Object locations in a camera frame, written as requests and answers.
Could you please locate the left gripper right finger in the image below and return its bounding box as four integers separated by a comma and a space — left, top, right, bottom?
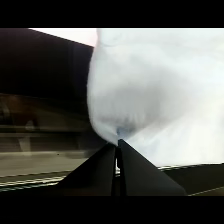
117, 138, 188, 197

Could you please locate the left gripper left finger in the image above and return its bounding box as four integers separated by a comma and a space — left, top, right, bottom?
59, 142, 117, 197

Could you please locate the light blue garment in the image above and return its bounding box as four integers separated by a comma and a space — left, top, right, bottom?
86, 27, 224, 168

